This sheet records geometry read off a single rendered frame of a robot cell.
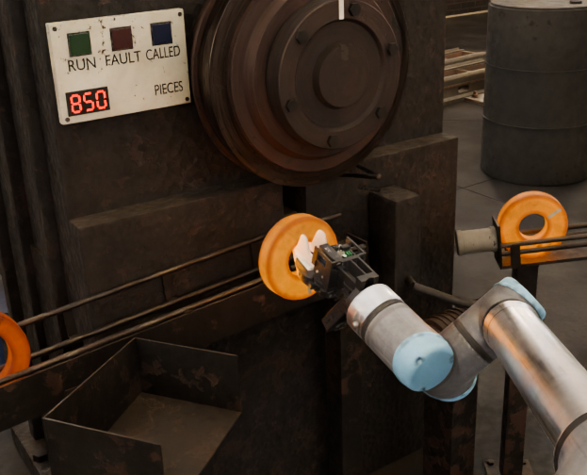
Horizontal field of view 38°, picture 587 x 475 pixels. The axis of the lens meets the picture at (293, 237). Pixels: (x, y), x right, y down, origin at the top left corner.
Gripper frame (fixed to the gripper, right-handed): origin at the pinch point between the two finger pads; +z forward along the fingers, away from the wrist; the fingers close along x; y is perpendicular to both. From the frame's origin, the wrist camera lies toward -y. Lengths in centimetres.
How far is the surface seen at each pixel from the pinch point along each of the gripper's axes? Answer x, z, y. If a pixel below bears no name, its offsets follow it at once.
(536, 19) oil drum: -242, 157, -46
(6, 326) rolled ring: 49, 16, -14
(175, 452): 31.8, -16.7, -21.0
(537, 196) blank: -67, 2, -7
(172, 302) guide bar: 15.0, 18.7, -22.3
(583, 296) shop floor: -165, 37, -98
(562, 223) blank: -72, -3, -12
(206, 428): 24.9, -14.4, -21.0
